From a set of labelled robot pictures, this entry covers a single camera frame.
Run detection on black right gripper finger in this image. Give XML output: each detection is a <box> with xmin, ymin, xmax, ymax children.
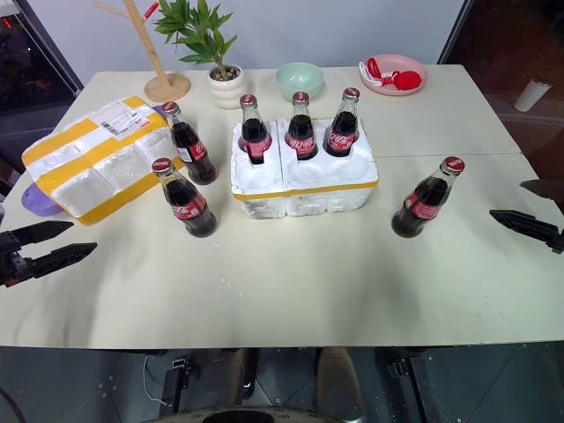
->
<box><xmin>519</xmin><ymin>178</ymin><xmax>564</xmax><ymax>201</ymax></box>
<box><xmin>489</xmin><ymin>209</ymin><xmax>559</xmax><ymax>253</ymax></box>

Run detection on white thin cable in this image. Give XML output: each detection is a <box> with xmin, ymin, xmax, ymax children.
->
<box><xmin>143</xmin><ymin>354</ymin><xmax>174</xmax><ymax>409</ymax></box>

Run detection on pink plate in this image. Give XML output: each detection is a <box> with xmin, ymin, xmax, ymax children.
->
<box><xmin>358</xmin><ymin>53</ymin><xmax>428</xmax><ymax>97</ymax></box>

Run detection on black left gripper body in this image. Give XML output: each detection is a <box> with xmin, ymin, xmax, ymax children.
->
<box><xmin>0</xmin><ymin>231</ymin><xmax>37</xmax><ymax>288</ymax></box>

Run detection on red ornament with white cord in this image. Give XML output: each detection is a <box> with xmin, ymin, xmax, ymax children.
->
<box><xmin>359</xmin><ymin>56</ymin><xmax>423</xmax><ymax>93</ymax></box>

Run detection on mint green bowl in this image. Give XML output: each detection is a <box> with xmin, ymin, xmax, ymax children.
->
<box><xmin>275</xmin><ymin>62</ymin><xmax>326</xmax><ymax>101</ymax></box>

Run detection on white foam lid yellow tape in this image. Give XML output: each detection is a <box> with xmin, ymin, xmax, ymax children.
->
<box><xmin>21</xmin><ymin>96</ymin><xmax>186</xmax><ymax>227</ymax></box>

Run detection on wooden branch rack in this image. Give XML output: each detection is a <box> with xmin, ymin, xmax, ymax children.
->
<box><xmin>93</xmin><ymin>0</ymin><xmax>193</xmax><ymax>103</ymax></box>

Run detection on glass cola bottle red cap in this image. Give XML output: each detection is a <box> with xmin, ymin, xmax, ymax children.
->
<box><xmin>284</xmin><ymin>91</ymin><xmax>320</xmax><ymax>162</ymax></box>
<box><xmin>323</xmin><ymin>86</ymin><xmax>362</xmax><ymax>159</ymax></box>
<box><xmin>160</xmin><ymin>100</ymin><xmax>219</xmax><ymax>187</ymax></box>
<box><xmin>390</xmin><ymin>156</ymin><xmax>467</xmax><ymax>240</ymax></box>
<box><xmin>151</xmin><ymin>157</ymin><xmax>219</xmax><ymax>240</ymax></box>
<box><xmin>237</xmin><ymin>93</ymin><xmax>273</xmax><ymax>168</ymax></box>

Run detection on green plant in white pot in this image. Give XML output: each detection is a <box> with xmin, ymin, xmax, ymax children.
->
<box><xmin>152</xmin><ymin>0</ymin><xmax>246</xmax><ymax>110</ymax></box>

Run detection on white cup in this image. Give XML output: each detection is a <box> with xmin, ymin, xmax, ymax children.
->
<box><xmin>514</xmin><ymin>78</ymin><xmax>552</xmax><ymax>113</ymax></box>

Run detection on white foam bottle tray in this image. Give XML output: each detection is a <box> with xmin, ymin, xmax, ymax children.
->
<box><xmin>229</xmin><ymin>116</ymin><xmax>381</xmax><ymax>220</ymax></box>

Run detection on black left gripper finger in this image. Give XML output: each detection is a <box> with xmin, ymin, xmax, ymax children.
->
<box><xmin>8</xmin><ymin>220</ymin><xmax>75</xmax><ymax>249</ymax></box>
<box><xmin>29</xmin><ymin>241</ymin><xmax>99</xmax><ymax>278</ymax></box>

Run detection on brown rounded shape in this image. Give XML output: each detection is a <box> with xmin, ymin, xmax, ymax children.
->
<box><xmin>316</xmin><ymin>346</ymin><xmax>367</xmax><ymax>415</ymax></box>

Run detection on black table leg frame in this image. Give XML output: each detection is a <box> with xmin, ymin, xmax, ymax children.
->
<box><xmin>374</xmin><ymin>347</ymin><xmax>444</xmax><ymax>423</ymax></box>

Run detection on black bracket under table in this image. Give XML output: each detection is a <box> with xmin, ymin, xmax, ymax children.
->
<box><xmin>162</xmin><ymin>358</ymin><xmax>191</xmax><ymax>410</ymax></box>

